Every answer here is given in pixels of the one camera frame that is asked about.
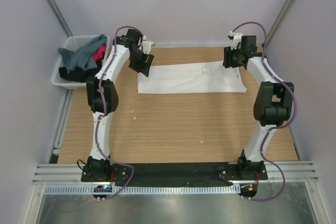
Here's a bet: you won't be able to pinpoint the white t shirt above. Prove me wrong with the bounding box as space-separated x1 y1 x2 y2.
138 61 247 94

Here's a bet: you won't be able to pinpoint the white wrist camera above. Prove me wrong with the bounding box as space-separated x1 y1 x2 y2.
228 31 243 50
141 40 155 55

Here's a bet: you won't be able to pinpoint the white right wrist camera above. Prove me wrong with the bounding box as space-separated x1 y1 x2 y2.
228 31 243 50

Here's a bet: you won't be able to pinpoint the front aluminium frame rails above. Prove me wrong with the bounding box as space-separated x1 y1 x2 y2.
32 161 318 185

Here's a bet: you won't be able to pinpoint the aluminium frame rail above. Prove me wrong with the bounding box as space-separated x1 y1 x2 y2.
47 90 74 164

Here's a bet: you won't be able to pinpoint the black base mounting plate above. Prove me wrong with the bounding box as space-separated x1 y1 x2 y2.
81 161 268 188

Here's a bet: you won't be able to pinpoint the pink t shirt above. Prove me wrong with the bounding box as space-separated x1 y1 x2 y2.
92 45 106 62

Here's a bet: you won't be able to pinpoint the grey-blue t shirt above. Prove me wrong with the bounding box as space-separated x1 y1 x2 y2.
58 34 109 73

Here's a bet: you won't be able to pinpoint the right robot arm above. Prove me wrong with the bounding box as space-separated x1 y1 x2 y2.
223 32 294 180

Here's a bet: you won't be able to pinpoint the white slotted cable duct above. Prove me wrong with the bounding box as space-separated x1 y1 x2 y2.
44 184 240 195

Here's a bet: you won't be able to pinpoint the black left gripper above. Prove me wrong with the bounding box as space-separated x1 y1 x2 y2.
129 50 154 78

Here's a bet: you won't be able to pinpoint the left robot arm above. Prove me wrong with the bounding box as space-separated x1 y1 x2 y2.
81 26 154 182

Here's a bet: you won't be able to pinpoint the white plastic laundry basket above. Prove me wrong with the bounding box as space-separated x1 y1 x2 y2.
51 34 110 89

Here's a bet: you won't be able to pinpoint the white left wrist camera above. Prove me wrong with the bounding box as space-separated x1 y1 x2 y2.
141 40 155 55

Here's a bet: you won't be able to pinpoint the black t shirt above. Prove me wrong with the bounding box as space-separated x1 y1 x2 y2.
58 61 102 83

